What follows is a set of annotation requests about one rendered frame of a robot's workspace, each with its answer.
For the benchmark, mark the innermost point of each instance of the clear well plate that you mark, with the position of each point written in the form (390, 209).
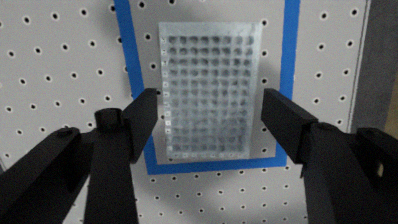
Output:
(209, 81)

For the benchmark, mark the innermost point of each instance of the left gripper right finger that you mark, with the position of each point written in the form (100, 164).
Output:
(339, 169)

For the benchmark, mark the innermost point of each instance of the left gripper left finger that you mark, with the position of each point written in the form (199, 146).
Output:
(34, 191)

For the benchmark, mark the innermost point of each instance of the blue tape outline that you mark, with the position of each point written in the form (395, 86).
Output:
(289, 44)

